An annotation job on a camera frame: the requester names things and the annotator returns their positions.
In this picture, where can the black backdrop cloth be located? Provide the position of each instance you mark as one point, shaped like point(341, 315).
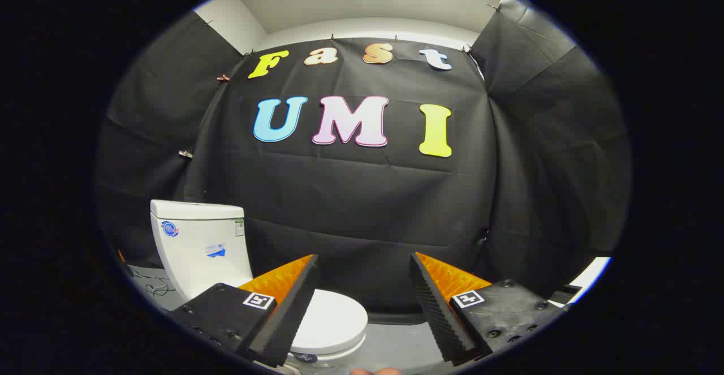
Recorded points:
point(362, 205)

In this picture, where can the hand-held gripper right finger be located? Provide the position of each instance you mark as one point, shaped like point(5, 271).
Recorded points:
point(435, 313)

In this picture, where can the white toilet lid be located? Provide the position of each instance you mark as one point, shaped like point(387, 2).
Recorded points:
point(334, 318)

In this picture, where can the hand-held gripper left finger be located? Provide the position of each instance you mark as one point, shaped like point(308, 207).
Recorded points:
point(294, 313)

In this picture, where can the white toilet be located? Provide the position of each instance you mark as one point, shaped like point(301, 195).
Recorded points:
point(198, 250)

